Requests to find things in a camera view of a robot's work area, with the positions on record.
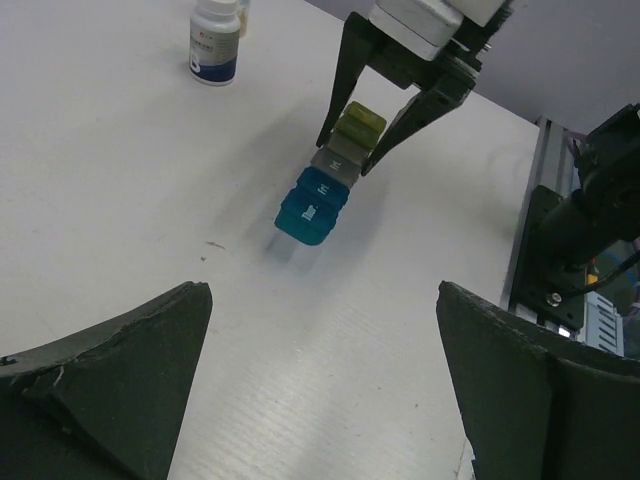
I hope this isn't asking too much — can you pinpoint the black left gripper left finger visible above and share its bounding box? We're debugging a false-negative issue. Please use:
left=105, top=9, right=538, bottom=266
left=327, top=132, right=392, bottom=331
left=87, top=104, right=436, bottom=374
left=1, top=282, right=213, bottom=479

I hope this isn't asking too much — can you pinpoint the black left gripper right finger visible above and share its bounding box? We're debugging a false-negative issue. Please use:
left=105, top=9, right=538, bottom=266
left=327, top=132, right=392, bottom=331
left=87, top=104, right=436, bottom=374
left=436, top=282, right=639, bottom=479

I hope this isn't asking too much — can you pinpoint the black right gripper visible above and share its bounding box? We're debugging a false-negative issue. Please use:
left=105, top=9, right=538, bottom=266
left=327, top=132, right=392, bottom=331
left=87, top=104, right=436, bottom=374
left=316, top=1, right=513, bottom=176

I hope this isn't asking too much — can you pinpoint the weekly pill organizer strip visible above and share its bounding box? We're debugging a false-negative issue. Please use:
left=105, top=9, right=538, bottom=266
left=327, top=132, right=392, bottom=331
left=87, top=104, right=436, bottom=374
left=274, top=101, right=387, bottom=246

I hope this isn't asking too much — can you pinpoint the clear glass pill bottle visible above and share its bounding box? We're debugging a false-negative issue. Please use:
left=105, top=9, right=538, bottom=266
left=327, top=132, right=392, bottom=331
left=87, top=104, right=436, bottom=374
left=238, top=0, right=251, bottom=37

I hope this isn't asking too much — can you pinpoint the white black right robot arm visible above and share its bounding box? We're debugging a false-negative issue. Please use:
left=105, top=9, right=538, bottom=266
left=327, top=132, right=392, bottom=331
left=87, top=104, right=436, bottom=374
left=316, top=1, right=639, bottom=267

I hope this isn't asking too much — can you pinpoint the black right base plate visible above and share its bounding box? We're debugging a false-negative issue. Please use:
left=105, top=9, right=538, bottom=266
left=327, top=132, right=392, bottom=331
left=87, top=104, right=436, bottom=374
left=524, top=192, right=590, bottom=332

